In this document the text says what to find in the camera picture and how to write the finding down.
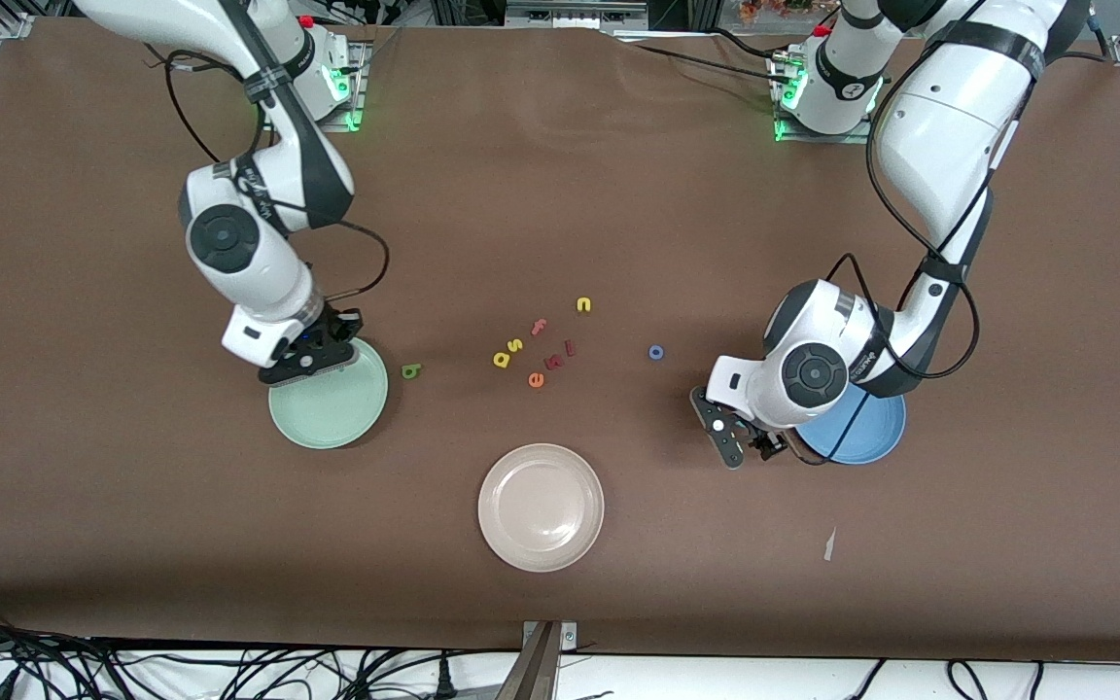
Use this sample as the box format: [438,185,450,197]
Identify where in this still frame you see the thin black table cable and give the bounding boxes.
[618,27,787,88]

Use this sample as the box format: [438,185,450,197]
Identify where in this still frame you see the pale green round plate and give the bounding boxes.
[268,336,390,450]

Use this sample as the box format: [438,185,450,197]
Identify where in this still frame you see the brown table cover sheet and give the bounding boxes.
[0,17,1120,664]

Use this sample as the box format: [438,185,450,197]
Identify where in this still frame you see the black floor cable loops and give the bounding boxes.
[852,659,1047,700]

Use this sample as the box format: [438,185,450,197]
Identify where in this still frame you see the pink artificial flowers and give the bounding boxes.
[740,0,819,25]

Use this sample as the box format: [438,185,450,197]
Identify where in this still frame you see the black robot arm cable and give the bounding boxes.
[142,44,392,302]
[818,0,1105,468]

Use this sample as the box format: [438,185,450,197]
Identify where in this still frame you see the blue round plate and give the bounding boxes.
[795,389,907,466]

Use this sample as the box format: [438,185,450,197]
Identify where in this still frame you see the beige round plate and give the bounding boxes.
[477,443,606,573]

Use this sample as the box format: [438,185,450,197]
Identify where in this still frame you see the tangled black floor cables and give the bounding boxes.
[0,603,522,700]

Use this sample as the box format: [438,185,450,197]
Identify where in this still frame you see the aluminium profile beam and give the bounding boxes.
[494,620,561,700]

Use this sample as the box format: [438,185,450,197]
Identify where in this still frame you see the grey power strip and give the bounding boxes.
[507,0,648,30]

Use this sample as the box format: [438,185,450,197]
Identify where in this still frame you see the small metal angle bracket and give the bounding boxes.
[521,620,578,650]

